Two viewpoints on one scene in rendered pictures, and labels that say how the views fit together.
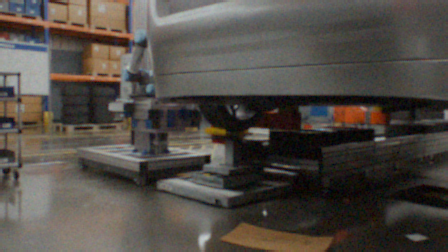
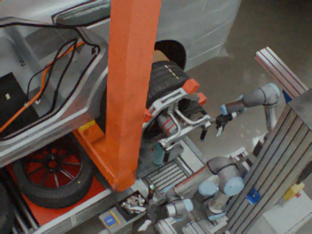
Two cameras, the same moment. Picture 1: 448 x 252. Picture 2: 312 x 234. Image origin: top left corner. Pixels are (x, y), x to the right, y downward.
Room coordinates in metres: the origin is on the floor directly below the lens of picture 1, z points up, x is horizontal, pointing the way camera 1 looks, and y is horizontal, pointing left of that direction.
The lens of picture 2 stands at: (5.40, 0.00, 3.59)
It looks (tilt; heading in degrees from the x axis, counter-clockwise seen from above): 55 degrees down; 181
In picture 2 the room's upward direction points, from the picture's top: 10 degrees clockwise
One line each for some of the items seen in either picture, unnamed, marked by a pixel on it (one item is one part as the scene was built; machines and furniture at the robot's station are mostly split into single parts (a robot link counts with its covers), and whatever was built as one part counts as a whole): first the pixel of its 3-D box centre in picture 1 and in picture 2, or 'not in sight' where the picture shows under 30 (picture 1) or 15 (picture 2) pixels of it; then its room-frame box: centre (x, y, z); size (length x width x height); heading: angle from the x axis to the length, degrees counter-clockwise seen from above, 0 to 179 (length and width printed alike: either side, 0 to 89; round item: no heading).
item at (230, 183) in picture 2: not in sight; (221, 195); (4.20, 0.46, 1.19); 0.15 x 0.12 x 0.55; 30
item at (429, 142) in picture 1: (405, 144); not in sight; (5.76, -2.59, 0.19); 1.00 x 0.86 x 0.39; 136
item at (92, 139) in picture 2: (272, 110); (95, 136); (3.67, -0.44, 0.69); 0.52 x 0.17 x 0.35; 46
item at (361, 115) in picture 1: (367, 109); not in sight; (5.06, -1.79, 0.69); 0.52 x 0.17 x 0.35; 46
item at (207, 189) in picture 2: not in sight; (207, 191); (4.09, 0.39, 0.98); 0.13 x 0.12 x 0.14; 30
